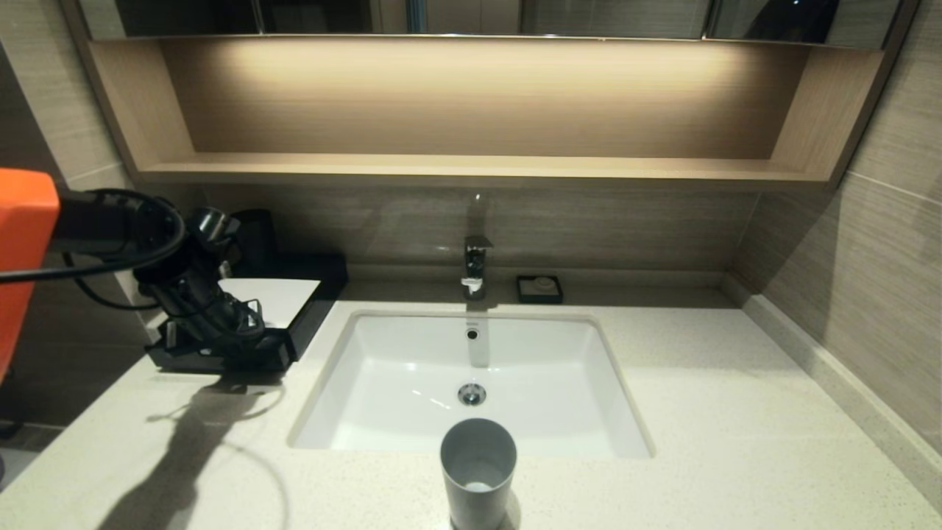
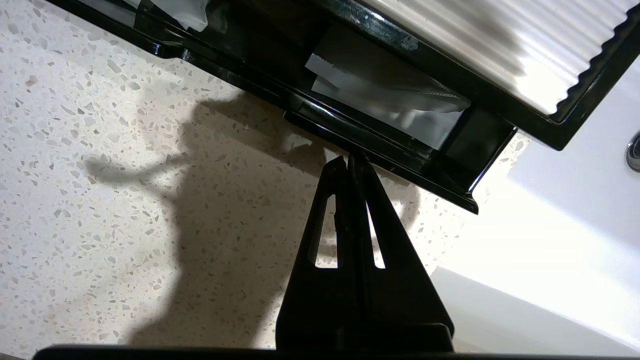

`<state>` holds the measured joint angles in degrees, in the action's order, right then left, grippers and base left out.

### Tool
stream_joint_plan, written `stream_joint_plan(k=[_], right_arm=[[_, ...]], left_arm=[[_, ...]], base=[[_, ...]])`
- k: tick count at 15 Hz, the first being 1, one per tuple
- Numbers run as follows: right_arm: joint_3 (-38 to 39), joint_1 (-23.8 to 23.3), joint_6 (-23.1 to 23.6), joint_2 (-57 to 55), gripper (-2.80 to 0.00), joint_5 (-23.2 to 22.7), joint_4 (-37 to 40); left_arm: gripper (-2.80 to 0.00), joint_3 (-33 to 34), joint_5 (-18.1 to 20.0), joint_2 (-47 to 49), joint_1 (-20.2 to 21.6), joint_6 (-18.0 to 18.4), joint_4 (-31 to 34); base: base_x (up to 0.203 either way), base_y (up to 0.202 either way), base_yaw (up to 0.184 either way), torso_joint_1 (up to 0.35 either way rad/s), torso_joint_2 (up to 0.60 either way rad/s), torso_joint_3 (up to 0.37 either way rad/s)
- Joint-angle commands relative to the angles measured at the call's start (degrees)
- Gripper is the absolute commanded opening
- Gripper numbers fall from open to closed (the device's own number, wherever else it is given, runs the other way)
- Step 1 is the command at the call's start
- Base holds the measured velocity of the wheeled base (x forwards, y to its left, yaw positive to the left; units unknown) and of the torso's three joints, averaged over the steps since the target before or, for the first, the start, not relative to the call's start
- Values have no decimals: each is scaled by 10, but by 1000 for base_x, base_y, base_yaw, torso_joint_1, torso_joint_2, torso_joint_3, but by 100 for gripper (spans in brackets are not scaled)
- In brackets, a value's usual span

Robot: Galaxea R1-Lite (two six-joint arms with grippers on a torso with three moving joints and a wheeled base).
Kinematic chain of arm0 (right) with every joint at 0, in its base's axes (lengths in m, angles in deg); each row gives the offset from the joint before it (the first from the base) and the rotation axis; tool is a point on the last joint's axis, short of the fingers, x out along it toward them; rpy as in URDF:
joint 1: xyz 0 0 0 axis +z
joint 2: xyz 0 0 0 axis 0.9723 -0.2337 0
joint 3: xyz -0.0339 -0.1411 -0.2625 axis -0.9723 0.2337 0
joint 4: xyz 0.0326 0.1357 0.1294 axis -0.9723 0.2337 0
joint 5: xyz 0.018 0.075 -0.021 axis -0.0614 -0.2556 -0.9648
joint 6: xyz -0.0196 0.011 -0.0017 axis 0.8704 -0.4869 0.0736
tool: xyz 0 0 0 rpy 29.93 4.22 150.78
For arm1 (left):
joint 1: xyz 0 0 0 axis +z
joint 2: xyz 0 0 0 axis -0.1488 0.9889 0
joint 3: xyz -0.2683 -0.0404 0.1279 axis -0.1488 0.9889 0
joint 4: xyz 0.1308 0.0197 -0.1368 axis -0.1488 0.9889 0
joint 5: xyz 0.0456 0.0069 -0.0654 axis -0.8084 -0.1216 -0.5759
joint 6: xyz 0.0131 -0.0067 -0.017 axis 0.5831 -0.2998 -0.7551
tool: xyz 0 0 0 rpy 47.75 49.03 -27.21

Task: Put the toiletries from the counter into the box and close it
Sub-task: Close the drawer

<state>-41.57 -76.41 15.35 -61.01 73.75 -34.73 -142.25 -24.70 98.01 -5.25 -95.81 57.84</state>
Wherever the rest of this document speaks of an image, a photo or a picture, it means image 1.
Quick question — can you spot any black box drawer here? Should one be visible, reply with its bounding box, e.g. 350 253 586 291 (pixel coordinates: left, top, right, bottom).
146 328 297 375

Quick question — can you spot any black tray box white lid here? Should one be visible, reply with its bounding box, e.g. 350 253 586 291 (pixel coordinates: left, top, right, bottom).
158 254 349 363

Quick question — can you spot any black cylindrical cup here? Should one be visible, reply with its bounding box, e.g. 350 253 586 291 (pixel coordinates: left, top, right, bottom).
232 209 279 269

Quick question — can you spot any white ceramic sink basin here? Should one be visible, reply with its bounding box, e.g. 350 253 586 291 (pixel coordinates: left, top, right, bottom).
287 309 654 461

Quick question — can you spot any chrome sink faucet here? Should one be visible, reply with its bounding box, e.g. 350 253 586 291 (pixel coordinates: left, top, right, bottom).
461 236 494 301

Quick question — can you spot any grey tumbler cup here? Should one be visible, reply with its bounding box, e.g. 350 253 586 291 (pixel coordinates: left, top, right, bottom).
440 418 518 530

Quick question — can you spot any black soap dish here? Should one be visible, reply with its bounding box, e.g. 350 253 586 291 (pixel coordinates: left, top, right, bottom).
515 275 564 305

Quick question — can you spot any mirror cabinet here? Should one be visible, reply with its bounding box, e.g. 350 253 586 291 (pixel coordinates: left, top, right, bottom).
77 0 902 49

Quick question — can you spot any beige stone backsplash strip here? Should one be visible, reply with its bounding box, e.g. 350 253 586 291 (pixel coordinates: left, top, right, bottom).
725 272 942 509

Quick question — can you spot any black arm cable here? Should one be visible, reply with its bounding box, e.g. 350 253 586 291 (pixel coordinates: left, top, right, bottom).
0 190 186 311

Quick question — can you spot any wooden wall shelf niche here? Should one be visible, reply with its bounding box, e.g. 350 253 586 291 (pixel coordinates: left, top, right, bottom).
63 37 921 192

